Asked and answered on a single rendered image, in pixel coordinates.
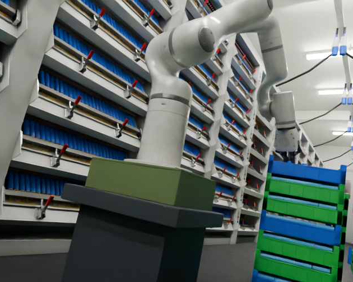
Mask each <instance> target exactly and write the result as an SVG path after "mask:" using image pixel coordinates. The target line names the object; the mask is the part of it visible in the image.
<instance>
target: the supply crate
mask: <svg viewBox="0 0 353 282"><path fill-rule="evenodd" d="M346 169H347V165H343V164H342V165H340V170H333V169H329V168H321V167H314V166H307V165H302V164H294V163H287V162H280V161H274V155H272V154H270V156H269V161H268V169H267V172H269V173H272V176H276V177H283V178H289V179H293V180H300V181H306V182H313V183H318V184H324V185H331V186H338V185H339V184H343V185H345V182H346Z"/></svg>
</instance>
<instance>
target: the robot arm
mask: <svg viewBox="0 0 353 282"><path fill-rule="evenodd" d="M272 10H273V0H235V1H233V2H230V3H228V4H226V5H224V6H223V7H221V8H220V9H218V10H216V11H214V12H212V13H210V14H208V15H207V16H205V17H202V18H197V19H194V20H191V21H188V22H186V23H184V24H181V25H179V26H177V27H175V28H173V29H170V30H168V31H165V32H163V33H162V34H160V35H158V36H156V37H154V38H153V39H152V40H151V41H150V43H149V44H148V47H147V49H146V52H145V63H146V66H147V69H148V71H149V73H150V76H151V80H152V90H151V94H150V100H149V103H148V109H147V114H146V119H145V124H144V128H143V133H142V139H141V144H140V149H139V153H138V154H137V159H124V161H128V162H136V163H144V164H148V165H157V166H164V167H172V168H175V167H176V168H181V167H180V165H181V161H182V155H183V149H184V142H185V136H186V132H187V126H188V120H189V114H190V110H191V104H192V94H193V93H192V88H191V87H190V85H189V84H188V83H187V82H186V81H184V80H182V79H180V78H179V72H180V71H181V70H182V69H186V68H190V67H194V66H196V65H200V64H202V63H204V62H206V61H208V60H209V59H211V58H212V57H213V56H214V55H215V53H216V51H217V48H218V46H219V45H220V44H221V43H222V42H223V41H225V40H226V39H228V38H230V37H231V36H233V35H235V34H244V33H257V35H258V40H259V44H260V48H261V53H262V58H263V62H264V67H265V70H266V77H265V79H264V81H263V82H262V83H261V85H260V87H259V89H258V92H257V103H258V108H259V112H260V114H261V116H262V117H264V118H275V122H276V123H275V126H276V128H278V129H276V131H275V152H276V153H279V154H280V155H281V156H282V158H284V162H288V161H289V160H290V161H291V162H292V163H294V164H295V156H296V155H297V154H299V153H301V152H302V150H301V148H300V139H299V135H298V131H297V128H295V127H294V126H296V121H295V109H294V97H293V91H283V92H276V93H274V94H273V101H270V98H269V91H270V88H271V87H272V86H273V85H274V84H276V83H279V82H281V81H283V80H284V79H286V78H287V76H288V70H287V64H286V58H285V52H284V46H283V42H282V36H281V31H280V26H279V22H278V19H277V17H276V15H275V14H274V13H273V12H272ZM296 150H297V151H296ZM287 152H290V158H288V156H287ZM181 169H183V170H186V171H189V172H191V173H192V171H190V170H188V169H185V168H181Z"/></svg>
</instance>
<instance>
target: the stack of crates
mask: <svg viewBox="0 0 353 282"><path fill-rule="evenodd" d="M348 207H349V194H344V201H343V213H342V226H341V238H340V250H339V257H338V269H337V281H336V282H342V272H343V259H344V252H345V239H346V227H347V213H348ZM278 215H279V216H282V217H284V215H283V214H278ZM285 216H288V215H285ZM288 217H292V216H288ZM294 218H297V217H294ZM299 219H303V218H299ZM305 220H308V219H305ZM310 221H313V220H310ZM314 222H317V221H314ZM318 223H322V222H318ZM324 224H325V223H324Z"/></svg>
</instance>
